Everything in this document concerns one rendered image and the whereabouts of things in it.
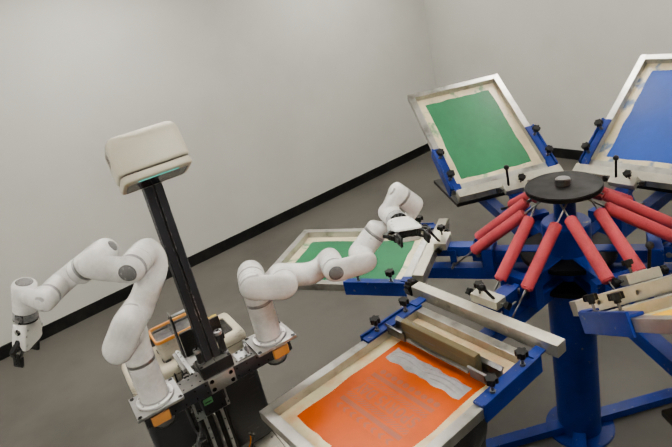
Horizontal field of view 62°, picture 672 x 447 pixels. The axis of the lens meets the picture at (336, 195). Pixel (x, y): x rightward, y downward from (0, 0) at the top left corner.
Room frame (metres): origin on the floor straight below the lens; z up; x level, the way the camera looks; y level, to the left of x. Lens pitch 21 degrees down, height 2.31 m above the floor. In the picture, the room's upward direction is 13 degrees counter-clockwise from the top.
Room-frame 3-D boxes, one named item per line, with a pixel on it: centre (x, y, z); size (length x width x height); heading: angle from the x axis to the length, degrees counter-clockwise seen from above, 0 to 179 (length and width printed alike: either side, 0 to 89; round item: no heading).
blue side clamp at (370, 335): (1.92, -0.11, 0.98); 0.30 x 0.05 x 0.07; 124
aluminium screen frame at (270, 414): (1.56, -0.06, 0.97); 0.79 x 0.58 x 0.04; 124
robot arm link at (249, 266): (1.78, 0.36, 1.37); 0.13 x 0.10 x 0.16; 8
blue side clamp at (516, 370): (1.46, -0.42, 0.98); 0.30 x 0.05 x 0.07; 124
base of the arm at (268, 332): (1.81, 0.37, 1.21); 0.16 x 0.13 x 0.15; 28
